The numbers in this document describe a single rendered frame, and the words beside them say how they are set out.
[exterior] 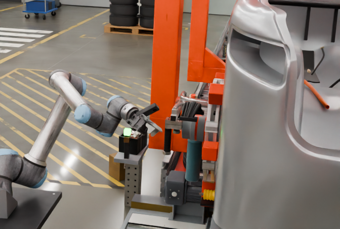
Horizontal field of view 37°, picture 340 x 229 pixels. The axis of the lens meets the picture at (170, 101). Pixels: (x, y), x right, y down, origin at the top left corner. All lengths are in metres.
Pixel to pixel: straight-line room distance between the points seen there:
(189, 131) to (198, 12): 2.47
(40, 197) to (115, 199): 0.78
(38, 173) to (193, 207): 1.06
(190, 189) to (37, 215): 0.95
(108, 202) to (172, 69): 1.17
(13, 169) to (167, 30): 1.24
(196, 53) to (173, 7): 2.04
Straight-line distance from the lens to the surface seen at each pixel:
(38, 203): 3.20
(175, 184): 3.24
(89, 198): 3.89
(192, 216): 3.51
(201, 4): 5.09
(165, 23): 3.18
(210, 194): 2.84
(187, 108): 2.63
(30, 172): 3.18
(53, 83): 3.01
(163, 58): 3.22
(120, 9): 11.30
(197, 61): 5.17
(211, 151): 2.50
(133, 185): 3.69
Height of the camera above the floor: 1.79
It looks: 16 degrees down
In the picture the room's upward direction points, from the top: 3 degrees clockwise
